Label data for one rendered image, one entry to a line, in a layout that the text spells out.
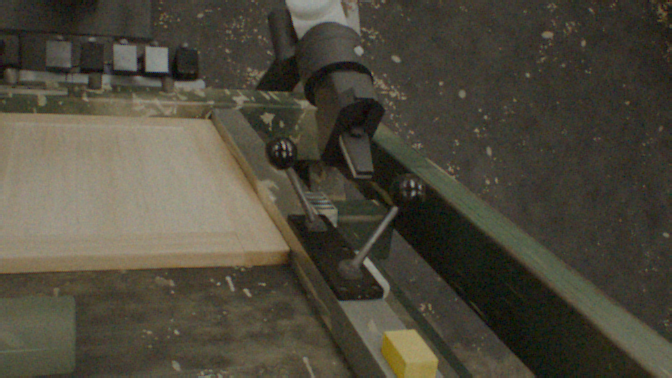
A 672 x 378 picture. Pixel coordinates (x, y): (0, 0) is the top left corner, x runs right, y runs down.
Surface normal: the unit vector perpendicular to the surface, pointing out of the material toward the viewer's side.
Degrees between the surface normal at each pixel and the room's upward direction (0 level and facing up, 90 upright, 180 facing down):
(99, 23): 0
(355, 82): 23
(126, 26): 0
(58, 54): 0
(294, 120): 34
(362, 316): 56
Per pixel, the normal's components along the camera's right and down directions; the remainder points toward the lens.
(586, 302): 0.12, -0.94
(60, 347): 0.32, 0.35
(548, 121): 0.33, -0.24
